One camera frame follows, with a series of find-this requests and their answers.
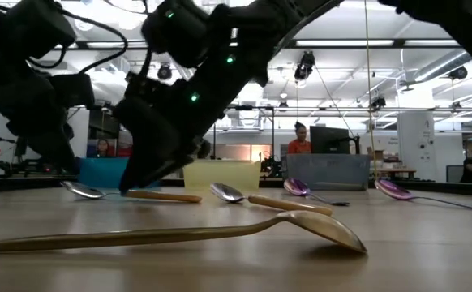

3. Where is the wooden desk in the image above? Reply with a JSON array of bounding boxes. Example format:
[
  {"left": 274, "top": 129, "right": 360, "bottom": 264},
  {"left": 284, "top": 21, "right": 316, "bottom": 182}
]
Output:
[{"left": 375, "top": 167, "right": 418, "bottom": 181}]

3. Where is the blue plastic bin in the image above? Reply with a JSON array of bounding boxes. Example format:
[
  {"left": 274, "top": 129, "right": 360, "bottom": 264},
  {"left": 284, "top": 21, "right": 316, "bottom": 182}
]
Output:
[{"left": 77, "top": 157, "right": 166, "bottom": 190}]

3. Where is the grey plastic bin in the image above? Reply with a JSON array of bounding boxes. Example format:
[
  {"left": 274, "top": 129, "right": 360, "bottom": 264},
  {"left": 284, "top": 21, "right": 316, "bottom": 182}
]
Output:
[{"left": 281, "top": 152, "right": 371, "bottom": 191}]

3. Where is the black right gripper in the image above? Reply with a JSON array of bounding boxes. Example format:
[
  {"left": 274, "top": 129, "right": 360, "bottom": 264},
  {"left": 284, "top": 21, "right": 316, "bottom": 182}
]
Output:
[{"left": 114, "top": 75, "right": 225, "bottom": 194}]

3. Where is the white pillar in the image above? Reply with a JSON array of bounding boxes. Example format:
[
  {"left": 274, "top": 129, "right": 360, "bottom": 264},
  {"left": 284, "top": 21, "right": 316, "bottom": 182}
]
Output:
[{"left": 397, "top": 111, "right": 436, "bottom": 184}]

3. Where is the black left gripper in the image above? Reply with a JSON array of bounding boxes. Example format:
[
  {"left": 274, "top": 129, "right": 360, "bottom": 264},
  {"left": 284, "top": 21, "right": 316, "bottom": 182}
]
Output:
[{"left": 0, "top": 75, "right": 79, "bottom": 175}]

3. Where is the yellow plastic bin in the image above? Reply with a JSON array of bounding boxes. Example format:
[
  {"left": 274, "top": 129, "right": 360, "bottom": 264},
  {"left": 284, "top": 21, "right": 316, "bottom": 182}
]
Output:
[{"left": 182, "top": 158, "right": 263, "bottom": 192}]

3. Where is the black ceiling camera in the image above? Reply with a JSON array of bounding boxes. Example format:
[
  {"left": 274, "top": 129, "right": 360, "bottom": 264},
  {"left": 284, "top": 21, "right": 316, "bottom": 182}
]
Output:
[
  {"left": 370, "top": 96, "right": 388, "bottom": 112},
  {"left": 294, "top": 50, "right": 316, "bottom": 88},
  {"left": 156, "top": 62, "right": 174, "bottom": 82},
  {"left": 448, "top": 65, "right": 470, "bottom": 82}
]

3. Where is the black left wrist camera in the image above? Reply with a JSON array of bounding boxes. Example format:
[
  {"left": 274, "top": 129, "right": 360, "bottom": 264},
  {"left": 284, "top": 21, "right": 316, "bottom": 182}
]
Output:
[{"left": 49, "top": 72, "right": 97, "bottom": 110}]

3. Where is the gold spoon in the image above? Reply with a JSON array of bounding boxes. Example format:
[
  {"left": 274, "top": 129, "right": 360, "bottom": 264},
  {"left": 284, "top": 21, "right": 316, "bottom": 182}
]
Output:
[{"left": 0, "top": 209, "right": 368, "bottom": 255}]

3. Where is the black camera cable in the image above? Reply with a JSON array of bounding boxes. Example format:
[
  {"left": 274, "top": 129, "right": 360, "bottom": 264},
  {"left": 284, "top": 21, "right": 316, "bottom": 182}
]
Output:
[{"left": 27, "top": 6, "right": 131, "bottom": 75}]

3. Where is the black metal gantry frame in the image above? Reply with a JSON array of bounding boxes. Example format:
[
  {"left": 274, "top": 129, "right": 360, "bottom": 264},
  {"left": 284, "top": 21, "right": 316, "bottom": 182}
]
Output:
[{"left": 89, "top": 104, "right": 278, "bottom": 161}]

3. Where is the black computer monitor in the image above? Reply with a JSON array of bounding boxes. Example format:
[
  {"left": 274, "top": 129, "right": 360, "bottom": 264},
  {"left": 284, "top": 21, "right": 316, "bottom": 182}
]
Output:
[{"left": 309, "top": 126, "right": 351, "bottom": 156}]

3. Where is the black aluminium table frame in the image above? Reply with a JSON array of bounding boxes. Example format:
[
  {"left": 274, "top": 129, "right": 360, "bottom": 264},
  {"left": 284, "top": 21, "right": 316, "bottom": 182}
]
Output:
[{"left": 0, "top": 173, "right": 472, "bottom": 199}]

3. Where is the silver spoon wooden handle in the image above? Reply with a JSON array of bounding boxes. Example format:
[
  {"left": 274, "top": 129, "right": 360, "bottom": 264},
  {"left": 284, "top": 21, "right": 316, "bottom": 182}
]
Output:
[
  {"left": 209, "top": 182, "right": 334, "bottom": 217},
  {"left": 60, "top": 180, "right": 204, "bottom": 204}
]

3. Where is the cardboard box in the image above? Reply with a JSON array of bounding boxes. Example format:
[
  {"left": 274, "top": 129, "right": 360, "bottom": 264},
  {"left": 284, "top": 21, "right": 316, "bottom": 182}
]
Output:
[{"left": 366, "top": 146, "right": 386, "bottom": 164}]

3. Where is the iridescent purple teal spoon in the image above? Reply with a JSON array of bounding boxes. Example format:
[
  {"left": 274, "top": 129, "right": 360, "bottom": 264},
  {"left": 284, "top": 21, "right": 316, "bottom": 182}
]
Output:
[
  {"left": 374, "top": 178, "right": 472, "bottom": 215},
  {"left": 282, "top": 178, "right": 351, "bottom": 207}
]

